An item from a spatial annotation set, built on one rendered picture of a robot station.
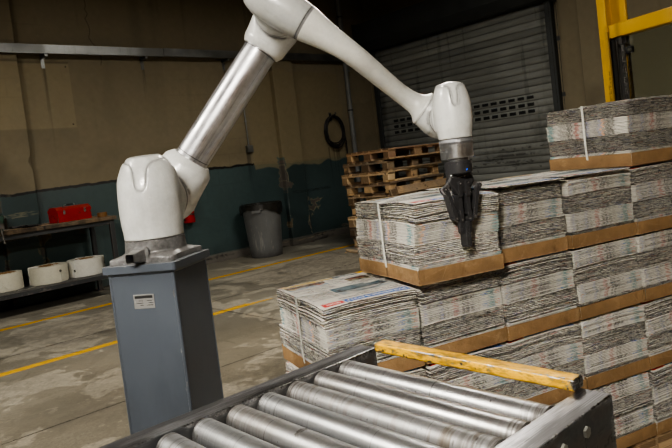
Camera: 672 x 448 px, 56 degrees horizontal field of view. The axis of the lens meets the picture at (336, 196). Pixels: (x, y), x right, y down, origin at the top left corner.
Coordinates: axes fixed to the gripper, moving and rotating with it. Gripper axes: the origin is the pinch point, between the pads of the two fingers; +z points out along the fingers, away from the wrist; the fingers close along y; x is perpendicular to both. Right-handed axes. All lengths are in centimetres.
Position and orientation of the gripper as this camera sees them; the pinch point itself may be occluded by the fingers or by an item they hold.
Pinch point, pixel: (465, 233)
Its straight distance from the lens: 176.9
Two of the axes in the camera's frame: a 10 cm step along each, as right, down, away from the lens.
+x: 4.2, 0.0, -9.1
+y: -9.0, 1.3, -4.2
